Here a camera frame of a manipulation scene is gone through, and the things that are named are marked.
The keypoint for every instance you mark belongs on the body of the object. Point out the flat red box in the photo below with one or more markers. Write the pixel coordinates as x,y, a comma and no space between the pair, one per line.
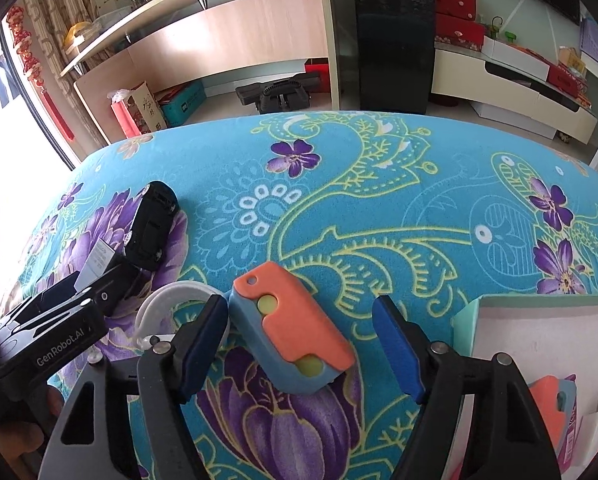
569,82

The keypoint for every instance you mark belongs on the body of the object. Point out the red gift bag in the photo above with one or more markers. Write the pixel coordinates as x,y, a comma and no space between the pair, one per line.
126,120

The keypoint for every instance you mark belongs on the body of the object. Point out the black stepper machine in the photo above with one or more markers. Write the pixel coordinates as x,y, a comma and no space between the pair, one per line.
279,92

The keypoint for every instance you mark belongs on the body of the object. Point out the yellow plastic container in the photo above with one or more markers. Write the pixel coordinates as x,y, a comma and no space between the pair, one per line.
76,35

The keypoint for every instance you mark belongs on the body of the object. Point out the red patterned gift box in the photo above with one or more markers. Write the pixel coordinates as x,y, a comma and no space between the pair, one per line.
454,30

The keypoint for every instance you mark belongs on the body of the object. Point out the flat white box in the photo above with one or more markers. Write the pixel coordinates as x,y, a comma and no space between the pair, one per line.
514,55

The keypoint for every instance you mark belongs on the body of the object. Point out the red hanging decoration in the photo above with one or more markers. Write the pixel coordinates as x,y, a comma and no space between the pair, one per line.
24,45

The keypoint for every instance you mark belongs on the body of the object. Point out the clear plastic box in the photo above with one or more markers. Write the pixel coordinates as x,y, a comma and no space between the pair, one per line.
111,22

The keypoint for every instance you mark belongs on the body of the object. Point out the patterned curtain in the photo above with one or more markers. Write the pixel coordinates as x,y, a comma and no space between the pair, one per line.
54,15

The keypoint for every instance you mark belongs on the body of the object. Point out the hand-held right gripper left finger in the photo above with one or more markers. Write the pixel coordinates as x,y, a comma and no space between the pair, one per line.
201,345

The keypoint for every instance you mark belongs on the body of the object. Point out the person's left hand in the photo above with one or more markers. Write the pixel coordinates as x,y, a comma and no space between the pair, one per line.
16,445

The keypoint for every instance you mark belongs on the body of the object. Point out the orange blue plastic toy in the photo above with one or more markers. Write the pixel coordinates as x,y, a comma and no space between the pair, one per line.
549,405
289,320

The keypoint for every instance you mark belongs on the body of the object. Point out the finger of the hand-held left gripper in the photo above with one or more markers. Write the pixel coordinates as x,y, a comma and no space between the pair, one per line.
54,290
104,296

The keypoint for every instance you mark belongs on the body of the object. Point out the black toy car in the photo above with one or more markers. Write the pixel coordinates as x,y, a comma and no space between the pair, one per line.
151,225

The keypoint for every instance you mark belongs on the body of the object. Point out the floral bed sheet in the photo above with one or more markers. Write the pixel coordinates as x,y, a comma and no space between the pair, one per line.
379,210

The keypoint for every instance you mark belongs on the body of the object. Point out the wooden shelf desk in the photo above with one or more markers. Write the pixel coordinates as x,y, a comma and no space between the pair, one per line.
259,25

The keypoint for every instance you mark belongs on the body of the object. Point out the white tray with green rim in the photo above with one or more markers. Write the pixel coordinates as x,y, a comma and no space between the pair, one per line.
529,330

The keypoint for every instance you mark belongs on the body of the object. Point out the beige paper bag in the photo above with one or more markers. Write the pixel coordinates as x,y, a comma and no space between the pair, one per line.
149,107

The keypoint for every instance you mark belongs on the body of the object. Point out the cream television cabinet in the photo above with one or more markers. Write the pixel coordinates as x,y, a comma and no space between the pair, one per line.
459,77

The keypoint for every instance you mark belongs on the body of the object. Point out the blue storage box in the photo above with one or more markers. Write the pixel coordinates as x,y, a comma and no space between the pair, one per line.
181,105

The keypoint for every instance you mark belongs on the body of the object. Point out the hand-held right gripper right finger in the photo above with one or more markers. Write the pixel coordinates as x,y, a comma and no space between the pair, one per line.
399,350

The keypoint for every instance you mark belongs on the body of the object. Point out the black power adapter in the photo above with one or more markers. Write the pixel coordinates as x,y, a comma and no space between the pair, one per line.
98,259

